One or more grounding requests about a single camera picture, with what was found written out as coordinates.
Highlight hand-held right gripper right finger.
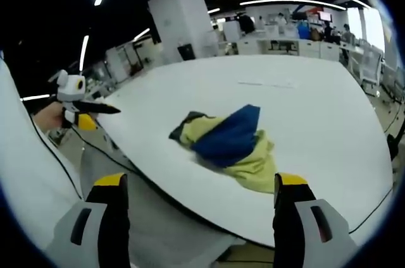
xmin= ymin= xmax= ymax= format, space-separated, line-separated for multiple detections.
xmin=272 ymin=172 xmax=360 ymax=268

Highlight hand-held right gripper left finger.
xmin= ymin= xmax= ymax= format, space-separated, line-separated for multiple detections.
xmin=46 ymin=172 xmax=131 ymax=268

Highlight blue and yellow garment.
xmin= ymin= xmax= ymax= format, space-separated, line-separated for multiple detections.
xmin=168 ymin=103 xmax=276 ymax=195

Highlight person's left hand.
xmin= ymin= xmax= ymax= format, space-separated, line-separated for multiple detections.
xmin=33 ymin=103 xmax=66 ymax=131

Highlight upright ceiling light strip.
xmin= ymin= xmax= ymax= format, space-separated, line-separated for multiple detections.
xmin=79 ymin=35 xmax=90 ymax=72

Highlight person's white coat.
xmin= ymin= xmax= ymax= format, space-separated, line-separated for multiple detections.
xmin=0 ymin=56 xmax=85 ymax=252

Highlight black waste bin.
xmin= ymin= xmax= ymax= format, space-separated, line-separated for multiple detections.
xmin=177 ymin=43 xmax=197 ymax=61

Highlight dark object at table side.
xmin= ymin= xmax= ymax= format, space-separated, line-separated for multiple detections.
xmin=386 ymin=121 xmax=405 ymax=164

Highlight white square pillar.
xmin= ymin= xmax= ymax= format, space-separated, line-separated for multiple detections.
xmin=147 ymin=0 xmax=220 ymax=67

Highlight white office chair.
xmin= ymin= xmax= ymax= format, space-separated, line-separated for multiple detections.
xmin=359 ymin=43 xmax=384 ymax=89

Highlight white counter cabinets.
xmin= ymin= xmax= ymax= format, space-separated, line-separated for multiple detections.
xmin=236 ymin=37 xmax=342 ymax=61

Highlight blue bag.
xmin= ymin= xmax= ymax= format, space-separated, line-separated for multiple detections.
xmin=297 ymin=22 xmax=310 ymax=40

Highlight short curved ceiling light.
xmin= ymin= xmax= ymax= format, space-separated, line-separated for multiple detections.
xmin=239 ymin=0 xmax=348 ymax=11

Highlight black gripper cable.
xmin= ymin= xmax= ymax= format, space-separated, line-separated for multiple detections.
xmin=72 ymin=124 xmax=142 ymax=174

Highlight thin black cable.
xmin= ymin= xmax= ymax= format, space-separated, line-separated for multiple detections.
xmin=29 ymin=112 xmax=84 ymax=201

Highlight black cable at table edge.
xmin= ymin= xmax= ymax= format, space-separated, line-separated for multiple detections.
xmin=347 ymin=187 xmax=394 ymax=236

